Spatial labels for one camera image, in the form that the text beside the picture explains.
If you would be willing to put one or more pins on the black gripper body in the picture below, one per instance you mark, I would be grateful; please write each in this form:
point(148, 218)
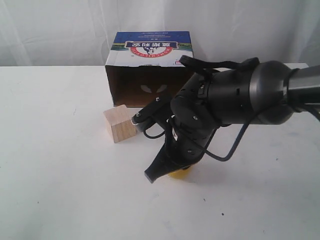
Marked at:
point(193, 122)

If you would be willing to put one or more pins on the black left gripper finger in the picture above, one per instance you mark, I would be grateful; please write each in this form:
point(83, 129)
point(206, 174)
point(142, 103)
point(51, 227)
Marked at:
point(168, 160)

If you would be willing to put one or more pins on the yellow round object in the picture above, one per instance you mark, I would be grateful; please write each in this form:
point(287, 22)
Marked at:
point(181, 174)

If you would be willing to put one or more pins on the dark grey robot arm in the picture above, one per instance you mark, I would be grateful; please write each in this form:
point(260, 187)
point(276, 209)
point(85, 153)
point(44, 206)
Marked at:
point(224, 94)

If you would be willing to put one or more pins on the wooden cube block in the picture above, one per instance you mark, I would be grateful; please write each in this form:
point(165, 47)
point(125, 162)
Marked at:
point(119, 124)

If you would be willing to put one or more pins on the open cardboard milk box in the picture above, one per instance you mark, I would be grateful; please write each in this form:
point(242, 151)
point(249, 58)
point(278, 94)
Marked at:
point(142, 65)

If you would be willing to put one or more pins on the white curtain backdrop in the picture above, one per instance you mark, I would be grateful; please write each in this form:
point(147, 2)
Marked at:
point(81, 32)

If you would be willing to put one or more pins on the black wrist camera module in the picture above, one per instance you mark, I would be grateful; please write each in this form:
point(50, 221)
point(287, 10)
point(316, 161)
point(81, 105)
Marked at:
point(156, 112)

